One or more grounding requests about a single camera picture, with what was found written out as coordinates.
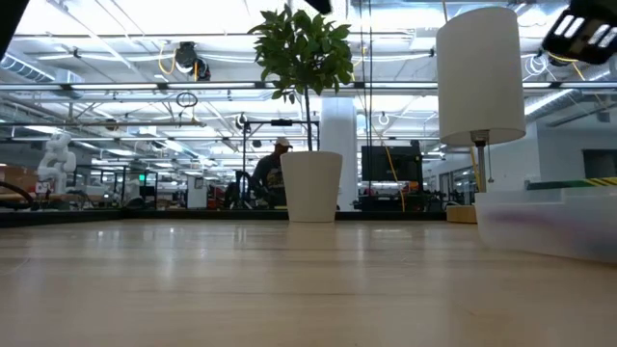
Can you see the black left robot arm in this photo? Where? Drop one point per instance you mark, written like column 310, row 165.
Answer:
column 9, row 19

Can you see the white lamp with wooden base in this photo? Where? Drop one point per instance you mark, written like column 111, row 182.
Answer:
column 479, row 72

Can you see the white round column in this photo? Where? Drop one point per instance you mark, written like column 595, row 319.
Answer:
column 344, row 125

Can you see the black monitor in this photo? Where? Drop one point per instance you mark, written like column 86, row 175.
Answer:
column 390, row 164

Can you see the person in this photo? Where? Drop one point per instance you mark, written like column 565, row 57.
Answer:
column 267, row 178

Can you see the green plant in white pot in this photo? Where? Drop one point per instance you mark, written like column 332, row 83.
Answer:
column 311, row 188

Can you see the clear plastic pencil box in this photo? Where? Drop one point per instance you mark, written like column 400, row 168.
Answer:
column 544, row 226

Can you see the white robot figure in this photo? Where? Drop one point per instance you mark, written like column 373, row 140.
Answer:
column 57, row 159

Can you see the black metal table frame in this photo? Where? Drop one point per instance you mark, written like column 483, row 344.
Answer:
column 144, row 217

